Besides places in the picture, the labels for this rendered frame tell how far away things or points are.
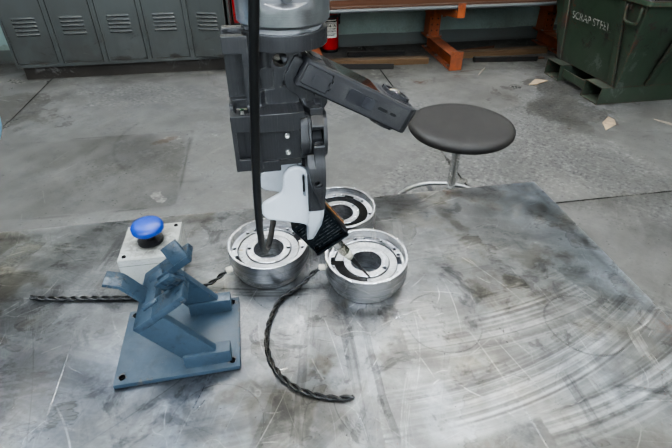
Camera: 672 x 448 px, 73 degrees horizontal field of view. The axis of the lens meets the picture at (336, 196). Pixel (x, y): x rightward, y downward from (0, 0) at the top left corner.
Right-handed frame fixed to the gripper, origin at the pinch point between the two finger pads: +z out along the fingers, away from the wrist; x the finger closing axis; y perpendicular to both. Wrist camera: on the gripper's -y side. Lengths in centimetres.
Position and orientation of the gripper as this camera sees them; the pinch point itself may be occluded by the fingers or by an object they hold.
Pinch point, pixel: (314, 218)
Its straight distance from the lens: 48.8
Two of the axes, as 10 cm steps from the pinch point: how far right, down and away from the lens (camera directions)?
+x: 1.9, 5.5, -8.1
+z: 0.0, 8.3, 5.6
